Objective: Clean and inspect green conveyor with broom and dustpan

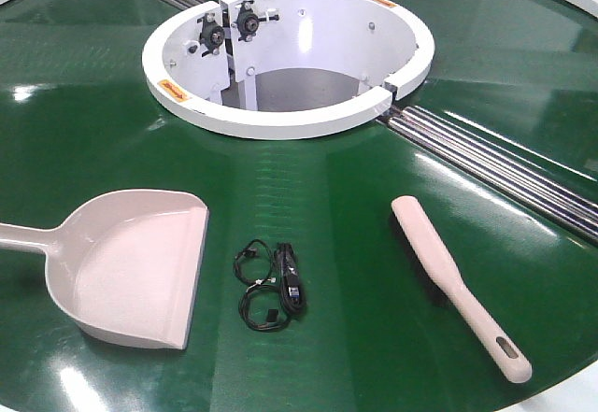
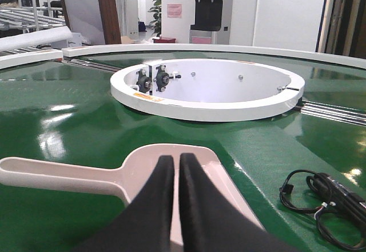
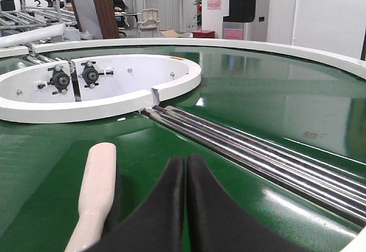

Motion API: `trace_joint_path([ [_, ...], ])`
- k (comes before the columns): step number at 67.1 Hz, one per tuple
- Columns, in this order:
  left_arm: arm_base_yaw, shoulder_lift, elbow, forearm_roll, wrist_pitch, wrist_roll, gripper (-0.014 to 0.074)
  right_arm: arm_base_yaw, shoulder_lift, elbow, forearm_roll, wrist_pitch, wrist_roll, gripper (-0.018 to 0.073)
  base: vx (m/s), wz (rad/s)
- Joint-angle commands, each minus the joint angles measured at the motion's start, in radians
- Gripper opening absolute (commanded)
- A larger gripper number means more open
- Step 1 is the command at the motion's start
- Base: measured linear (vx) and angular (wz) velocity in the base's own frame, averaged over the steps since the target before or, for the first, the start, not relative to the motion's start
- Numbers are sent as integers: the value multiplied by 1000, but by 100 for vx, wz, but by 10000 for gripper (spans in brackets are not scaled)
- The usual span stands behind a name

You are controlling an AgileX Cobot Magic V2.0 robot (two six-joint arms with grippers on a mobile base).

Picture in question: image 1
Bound thick black cable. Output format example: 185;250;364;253
273;242;308;315

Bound pink hand brush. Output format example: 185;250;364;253
391;195;533;384

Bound pink plastic dustpan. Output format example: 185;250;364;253
1;189;209;350

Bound green conveyor belt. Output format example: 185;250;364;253
1;0;597;411

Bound orange warning label front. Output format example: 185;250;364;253
158;79;190;103

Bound orange warning label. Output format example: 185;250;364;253
370;0;397;8
158;79;190;103

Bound black bearing right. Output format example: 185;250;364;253
232;0;280;42

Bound black bearing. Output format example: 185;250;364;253
232;0;280;42
196;13;225;57

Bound black bearing left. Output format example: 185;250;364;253
196;13;225;57

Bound orange warning label rear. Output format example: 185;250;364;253
370;0;397;8

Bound steel rollers right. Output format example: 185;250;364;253
378;105;597;243

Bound white inner ring guard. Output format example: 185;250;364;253
141;0;435;140

